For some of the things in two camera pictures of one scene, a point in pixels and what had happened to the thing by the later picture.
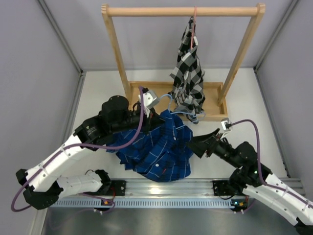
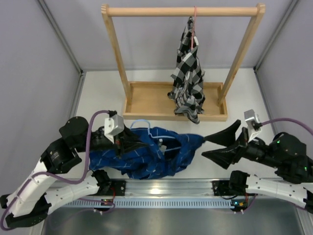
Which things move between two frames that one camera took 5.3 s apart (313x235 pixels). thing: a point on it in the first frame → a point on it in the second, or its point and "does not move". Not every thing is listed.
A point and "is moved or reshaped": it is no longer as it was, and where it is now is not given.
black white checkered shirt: (187, 92) does not move
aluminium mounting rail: (180, 189) does not move
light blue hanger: (203, 115) → (155, 136)
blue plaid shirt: (162, 152) is moved or reshaped
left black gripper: (153, 120) → (127, 142)
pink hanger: (193, 29) does not move
